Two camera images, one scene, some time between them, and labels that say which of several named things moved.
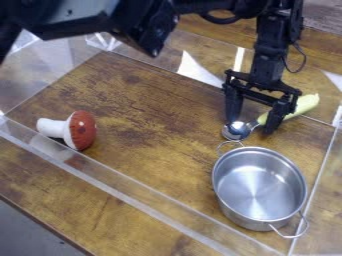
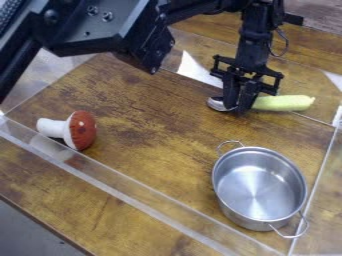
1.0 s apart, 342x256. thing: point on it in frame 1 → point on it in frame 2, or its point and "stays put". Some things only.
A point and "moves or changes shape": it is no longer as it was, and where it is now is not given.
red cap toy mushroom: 78,128 stays put
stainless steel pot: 259,187 stays put
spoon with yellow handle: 237,130 moves or changes shape
